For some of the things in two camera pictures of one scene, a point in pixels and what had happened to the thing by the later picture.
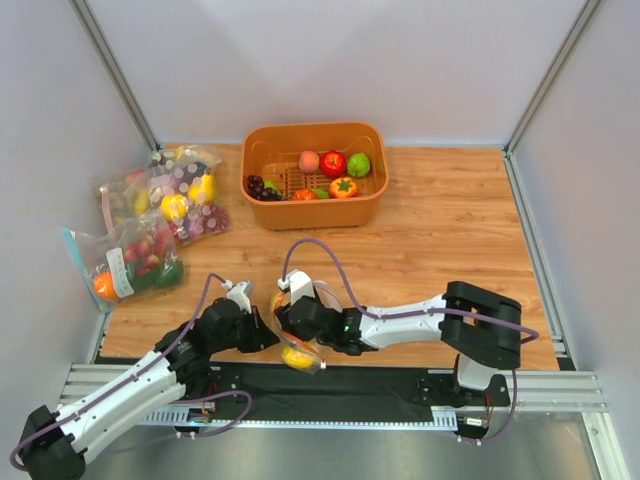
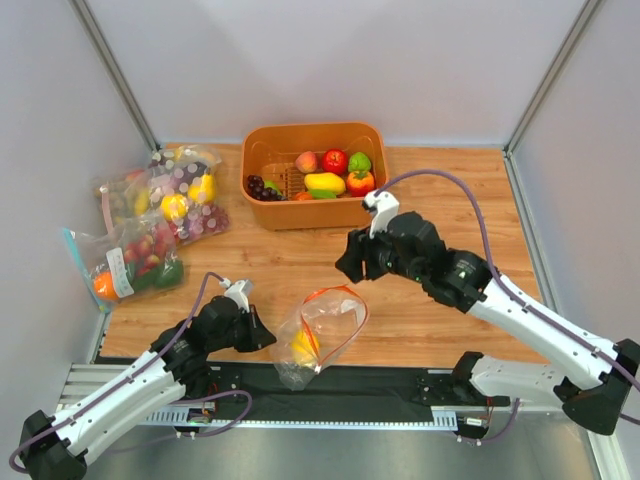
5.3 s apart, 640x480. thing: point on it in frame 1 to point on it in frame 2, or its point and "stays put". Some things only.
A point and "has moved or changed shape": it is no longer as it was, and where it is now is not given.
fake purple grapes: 255,185 stays put
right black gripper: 288,317 to 368,258
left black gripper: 257,329 stays put
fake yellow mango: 277,301 to 325,181
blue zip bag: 134,258 stays put
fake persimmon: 343,188 to 359,182
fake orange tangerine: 304,195 stays put
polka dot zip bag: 183,192 stays put
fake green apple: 358,164 stays put
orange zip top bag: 302,354 has moved or changed shape
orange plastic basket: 274,151 stays put
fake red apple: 333,164 stays put
